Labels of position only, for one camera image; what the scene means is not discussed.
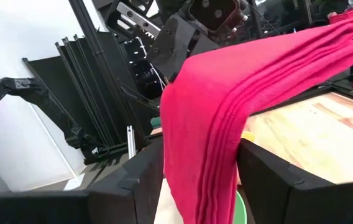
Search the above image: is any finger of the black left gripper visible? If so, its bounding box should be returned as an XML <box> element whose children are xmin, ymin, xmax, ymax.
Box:
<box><xmin>191</xmin><ymin>30</ymin><xmax>221</xmax><ymax>58</ymax></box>
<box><xmin>147</xmin><ymin>14</ymin><xmax>198</xmax><ymax>83</ymax></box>

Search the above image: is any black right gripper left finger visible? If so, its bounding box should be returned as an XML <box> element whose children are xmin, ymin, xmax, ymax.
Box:
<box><xmin>0</xmin><ymin>136</ymin><xmax>165</xmax><ymax>224</ymax></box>

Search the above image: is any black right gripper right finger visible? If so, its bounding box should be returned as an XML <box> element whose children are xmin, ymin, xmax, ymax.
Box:
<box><xmin>237</xmin><ymin>138</ymin><xmax>353</xmax><ymax>224</ymax></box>

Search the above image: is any green plate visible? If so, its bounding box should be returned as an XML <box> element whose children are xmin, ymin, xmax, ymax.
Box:
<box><xmin>232</xmin><ymin>190</ymin><xmax>248</xmax><ymax>224</ymax></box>

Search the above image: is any red cloth napkin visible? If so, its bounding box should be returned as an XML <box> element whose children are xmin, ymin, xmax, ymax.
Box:
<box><xmin>160</xmin><ymin>7</ymin><xmax>353</xmax><ymax>224</ymax></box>

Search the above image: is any silver aluminium bar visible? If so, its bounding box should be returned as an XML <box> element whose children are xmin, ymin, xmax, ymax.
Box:
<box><xmin>126</xmin><ymin>125</ymin><xmax>137</xmax><ymax>159</ymax></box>

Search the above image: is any black extrusion bundle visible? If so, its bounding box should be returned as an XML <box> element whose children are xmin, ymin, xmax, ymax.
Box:
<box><xmin>53</xmin><ymin>32</ymin><xmax>127</xmax><ymax>150</ymax></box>

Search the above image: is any black flat panel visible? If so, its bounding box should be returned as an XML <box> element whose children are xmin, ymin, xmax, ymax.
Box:
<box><xmin>27</xmin><ymin>55</ymin><xmax>84</xmax><ymax>125</ymax></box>

